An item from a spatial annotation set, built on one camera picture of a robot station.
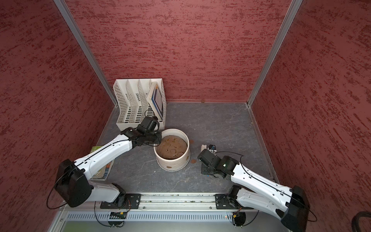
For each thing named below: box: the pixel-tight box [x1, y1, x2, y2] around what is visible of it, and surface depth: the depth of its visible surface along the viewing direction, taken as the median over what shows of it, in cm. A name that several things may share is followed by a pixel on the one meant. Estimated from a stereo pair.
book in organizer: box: [145, 81, 164, 122], surface depth 97 cm
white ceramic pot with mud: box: [153, 128, 191, 172], surface depth 83 cm
